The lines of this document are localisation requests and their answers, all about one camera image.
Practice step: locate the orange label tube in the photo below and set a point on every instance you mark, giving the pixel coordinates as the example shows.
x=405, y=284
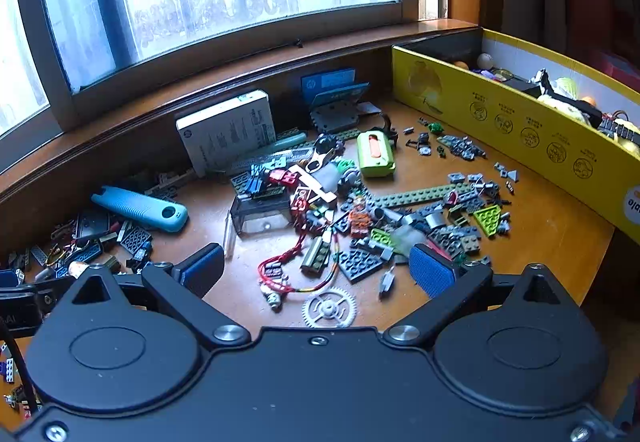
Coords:
x=85, y=269

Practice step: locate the grey square building plate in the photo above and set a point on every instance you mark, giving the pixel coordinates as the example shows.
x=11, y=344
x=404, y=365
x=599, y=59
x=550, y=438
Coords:
x=335, y=116

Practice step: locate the pile of mixed building bricks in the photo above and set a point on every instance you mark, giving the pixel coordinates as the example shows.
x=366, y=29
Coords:
x=135, y=239

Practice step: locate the yellow plush toy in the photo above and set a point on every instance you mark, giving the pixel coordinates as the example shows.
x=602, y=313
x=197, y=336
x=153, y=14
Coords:
x=565, y=106

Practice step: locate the white ball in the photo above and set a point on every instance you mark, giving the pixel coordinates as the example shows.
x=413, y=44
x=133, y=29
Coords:
x=484, y=61

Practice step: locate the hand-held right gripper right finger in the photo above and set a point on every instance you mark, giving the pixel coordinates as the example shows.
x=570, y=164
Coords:
x=432, y=269

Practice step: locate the orange minifigure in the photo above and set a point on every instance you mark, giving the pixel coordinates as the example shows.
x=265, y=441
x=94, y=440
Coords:
x=360, y=219

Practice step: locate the lime wedge plate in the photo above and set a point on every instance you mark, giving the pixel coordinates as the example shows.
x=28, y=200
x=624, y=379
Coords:
x=487, y=219

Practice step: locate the orange ball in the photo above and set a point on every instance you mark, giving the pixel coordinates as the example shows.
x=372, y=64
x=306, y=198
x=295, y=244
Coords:
x=462, y=65
x=590, y=102

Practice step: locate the teal utility knife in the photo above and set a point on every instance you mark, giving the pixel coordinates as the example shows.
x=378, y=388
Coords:
x=135, y=207

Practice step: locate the pile of grey building bricks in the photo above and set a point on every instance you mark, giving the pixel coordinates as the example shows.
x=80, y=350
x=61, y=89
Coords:
x=450, y=237

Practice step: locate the dark blue card packet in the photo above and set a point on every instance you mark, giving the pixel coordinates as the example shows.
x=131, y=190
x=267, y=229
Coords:
x=327, y=81

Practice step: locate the light blue card packet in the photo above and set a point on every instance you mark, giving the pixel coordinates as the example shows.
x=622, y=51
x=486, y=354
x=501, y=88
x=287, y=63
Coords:
x=345, y=94

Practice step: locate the yellow cardboard box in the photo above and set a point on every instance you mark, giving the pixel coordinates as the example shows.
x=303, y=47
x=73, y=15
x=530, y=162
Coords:
x=525, y=121

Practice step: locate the scattered small dark parts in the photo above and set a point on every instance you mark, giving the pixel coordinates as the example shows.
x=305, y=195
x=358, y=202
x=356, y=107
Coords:
x=460, y=144

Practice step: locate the wooden desktop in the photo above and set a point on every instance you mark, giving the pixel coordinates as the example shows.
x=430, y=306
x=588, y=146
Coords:
x=540, y=232

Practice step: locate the lime green utility tool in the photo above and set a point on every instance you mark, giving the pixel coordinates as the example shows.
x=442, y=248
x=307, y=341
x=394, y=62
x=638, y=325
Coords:
x=375, y=156

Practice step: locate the white plastic gear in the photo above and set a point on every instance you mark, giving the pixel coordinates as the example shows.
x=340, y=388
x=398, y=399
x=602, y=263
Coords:
x=327, y=308

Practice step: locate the smoky clear plastic box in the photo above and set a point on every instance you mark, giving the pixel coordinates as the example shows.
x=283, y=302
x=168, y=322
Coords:
x=260, y=217

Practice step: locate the white cardboard box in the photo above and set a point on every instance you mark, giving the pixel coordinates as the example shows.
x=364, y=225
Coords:
x=225, y=131

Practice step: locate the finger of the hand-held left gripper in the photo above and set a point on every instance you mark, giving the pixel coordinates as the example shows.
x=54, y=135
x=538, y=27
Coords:
x=12, y=279

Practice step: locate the long olive building plate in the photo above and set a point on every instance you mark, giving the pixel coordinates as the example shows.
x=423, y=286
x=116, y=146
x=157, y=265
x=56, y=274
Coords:
x=410, y=197

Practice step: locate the dark grey wedge plate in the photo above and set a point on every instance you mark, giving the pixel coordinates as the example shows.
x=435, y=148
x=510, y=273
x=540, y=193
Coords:
x=360, y=266

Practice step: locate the clear syringe tube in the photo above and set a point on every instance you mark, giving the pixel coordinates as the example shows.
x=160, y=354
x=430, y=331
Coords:
x=229, y=242

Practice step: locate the black ball toy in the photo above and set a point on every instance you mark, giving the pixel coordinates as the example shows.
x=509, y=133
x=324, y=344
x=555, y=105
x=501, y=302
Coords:
x=327, y=141

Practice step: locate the wooden window sill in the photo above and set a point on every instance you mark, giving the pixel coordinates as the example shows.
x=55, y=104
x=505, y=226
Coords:
x=150, y=121

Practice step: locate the pale green pen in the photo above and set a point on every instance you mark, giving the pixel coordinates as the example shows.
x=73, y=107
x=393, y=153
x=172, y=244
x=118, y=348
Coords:
x=290, y=140

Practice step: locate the olive ribbed brick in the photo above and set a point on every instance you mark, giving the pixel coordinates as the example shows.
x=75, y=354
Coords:
x=316, y=256

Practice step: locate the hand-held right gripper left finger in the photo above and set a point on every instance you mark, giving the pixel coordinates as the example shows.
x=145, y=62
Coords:
x=200, y=267

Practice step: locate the yellow shuttlecock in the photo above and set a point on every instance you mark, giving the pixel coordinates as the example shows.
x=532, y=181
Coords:
x=565, y=85

